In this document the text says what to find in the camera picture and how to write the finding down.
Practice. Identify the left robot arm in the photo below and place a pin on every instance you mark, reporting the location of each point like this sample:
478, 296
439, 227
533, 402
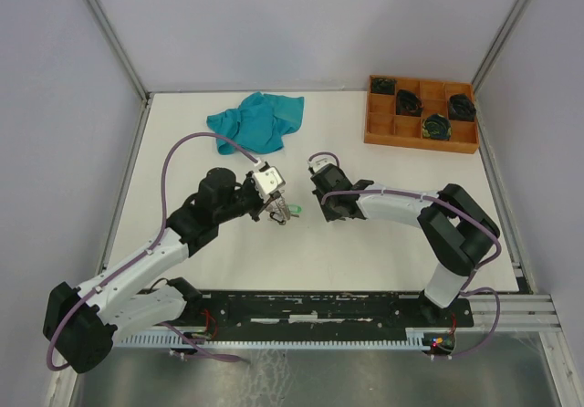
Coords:
83, 323

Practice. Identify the dark rolled sock right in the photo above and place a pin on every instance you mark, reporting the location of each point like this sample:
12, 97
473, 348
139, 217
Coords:
461, 107

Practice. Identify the right status led board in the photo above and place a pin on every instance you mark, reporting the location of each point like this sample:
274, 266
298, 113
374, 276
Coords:
442, 344

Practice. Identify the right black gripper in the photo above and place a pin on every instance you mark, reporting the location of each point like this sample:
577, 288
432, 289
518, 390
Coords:
330, 215

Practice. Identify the corner aluminium post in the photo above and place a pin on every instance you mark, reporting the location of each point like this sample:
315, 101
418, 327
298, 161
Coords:
111, 37
498, 44

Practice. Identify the dark rolled sock top-left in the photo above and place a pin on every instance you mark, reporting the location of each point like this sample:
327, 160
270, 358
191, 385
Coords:
383, 85

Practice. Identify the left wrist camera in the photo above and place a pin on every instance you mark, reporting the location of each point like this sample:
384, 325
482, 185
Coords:
268, 181

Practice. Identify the white slotted cable duct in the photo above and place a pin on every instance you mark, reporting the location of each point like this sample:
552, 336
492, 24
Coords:
164, 338

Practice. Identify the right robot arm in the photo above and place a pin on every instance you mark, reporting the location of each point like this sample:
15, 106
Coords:
461, 234

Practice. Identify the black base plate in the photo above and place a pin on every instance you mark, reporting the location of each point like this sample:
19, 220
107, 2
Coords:
302, 315

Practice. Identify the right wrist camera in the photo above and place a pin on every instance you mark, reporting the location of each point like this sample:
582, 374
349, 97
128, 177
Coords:
319, 161

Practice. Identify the wooden compartment tray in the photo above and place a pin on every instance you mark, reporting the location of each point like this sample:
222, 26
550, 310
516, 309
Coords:
384, 127

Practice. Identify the teal cloth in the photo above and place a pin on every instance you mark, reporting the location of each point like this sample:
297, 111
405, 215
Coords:
260, 122

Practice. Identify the left corner aluminium post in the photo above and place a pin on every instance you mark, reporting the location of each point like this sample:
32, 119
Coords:
111, 37

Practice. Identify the left status led board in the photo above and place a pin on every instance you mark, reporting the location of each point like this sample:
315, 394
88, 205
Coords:
206, 335

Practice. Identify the right corner aluminium post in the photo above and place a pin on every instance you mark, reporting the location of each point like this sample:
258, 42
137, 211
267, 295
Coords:
498, 44

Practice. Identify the dark rolled sock yellow-patterned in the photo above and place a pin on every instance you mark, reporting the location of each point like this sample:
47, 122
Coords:
436, 127

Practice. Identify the metal keyring holder yellow tip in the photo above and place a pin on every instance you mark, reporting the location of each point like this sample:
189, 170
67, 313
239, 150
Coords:
283, 209

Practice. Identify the status led board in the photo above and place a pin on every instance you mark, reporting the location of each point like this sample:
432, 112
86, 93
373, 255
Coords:
206, 335
442, 344

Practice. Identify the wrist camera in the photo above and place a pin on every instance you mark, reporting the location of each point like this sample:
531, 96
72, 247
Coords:
319, 161
268, 181

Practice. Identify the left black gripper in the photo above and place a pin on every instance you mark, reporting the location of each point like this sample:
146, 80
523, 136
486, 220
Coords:
261, 204

